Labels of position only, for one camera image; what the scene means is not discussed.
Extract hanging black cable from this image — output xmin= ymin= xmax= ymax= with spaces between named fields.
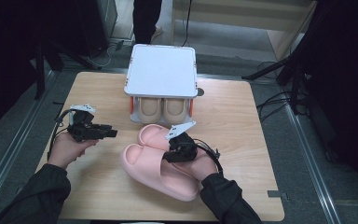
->
xmin=181 ymin=0 xmax=194 ymax=48

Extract right hand-held gripper black cable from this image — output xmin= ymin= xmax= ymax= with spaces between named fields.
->
xmin=195 ymin=138 xmax=225 ymax=175

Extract black metal stand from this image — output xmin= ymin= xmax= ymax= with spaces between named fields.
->
xmin=33 ymin=36 xmax=103 ymax=101
xmin=241 ymin=36 xmax=313 ymax=116

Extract person's right hand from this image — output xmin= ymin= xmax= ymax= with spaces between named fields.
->
xmin=174 ymin=148 xmax=218 ymax=183

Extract beige wooden cabinet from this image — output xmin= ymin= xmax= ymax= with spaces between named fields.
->
xmin=171 ymin=0 xmax=319 ymax=62

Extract black floor cables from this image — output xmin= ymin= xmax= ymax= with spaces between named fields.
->
xmin=255 ymin=60 xmax=310 ymax=123

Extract person's left hand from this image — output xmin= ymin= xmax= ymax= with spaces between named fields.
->
xmin=48 ymin=132 xmax=100 ymax=171

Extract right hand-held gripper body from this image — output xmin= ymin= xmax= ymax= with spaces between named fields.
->
xmin=164 ymin=120 xmax=199 ymax=164

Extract white floor cable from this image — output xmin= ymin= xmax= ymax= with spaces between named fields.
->
xmin=86 ymin=43 xmax=119 ymax=68

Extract metal floor rail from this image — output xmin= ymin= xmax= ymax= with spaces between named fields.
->
xmin=283 ymin=102 xmax=343 ymax=224
xmin=0 ymin=70 xmax=58 ymax=216

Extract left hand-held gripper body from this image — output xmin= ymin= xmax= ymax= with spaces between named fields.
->
xmin=67 ymin=104 xmax=103 ymax=143

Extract pink slide slipper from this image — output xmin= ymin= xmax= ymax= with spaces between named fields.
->
xmin=119 ymin=143 xmax=200 ymax=203
xmin=137 ymin=123 xmax=181 ymax=152

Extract black tape strip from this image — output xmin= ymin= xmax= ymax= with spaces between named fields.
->
xmin=267 ymin=189 xmax=289 ymax=201

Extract dark cabinet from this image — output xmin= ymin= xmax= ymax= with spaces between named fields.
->
xmin=73 ymin=0 xmax=119 ymax=58

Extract cream perforated clog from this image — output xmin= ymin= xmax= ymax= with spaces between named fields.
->
xmin=162 ymin=97 xmax=188 ymax=125
xmin=136 ymin=97 xmax=163 ymax=124

